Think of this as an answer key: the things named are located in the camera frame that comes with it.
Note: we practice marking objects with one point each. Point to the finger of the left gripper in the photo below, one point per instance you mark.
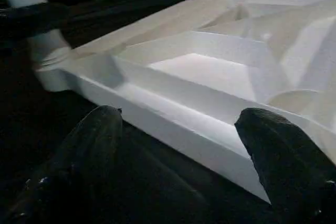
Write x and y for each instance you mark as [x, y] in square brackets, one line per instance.
[34, 19]

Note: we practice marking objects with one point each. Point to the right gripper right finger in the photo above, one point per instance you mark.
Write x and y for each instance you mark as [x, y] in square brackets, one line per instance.
[294, 171]

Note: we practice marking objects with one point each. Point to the white plastic table top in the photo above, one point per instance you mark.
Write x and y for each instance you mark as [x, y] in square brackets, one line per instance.
[210, 77]

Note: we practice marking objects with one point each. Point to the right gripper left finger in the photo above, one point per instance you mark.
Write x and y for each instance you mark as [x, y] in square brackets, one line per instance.
[78, 169]

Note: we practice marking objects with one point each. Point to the white plastic table leg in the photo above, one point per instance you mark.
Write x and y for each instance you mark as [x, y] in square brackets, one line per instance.
[50, 61]

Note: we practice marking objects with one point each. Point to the black mat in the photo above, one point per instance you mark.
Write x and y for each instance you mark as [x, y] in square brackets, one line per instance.
[31, 108]

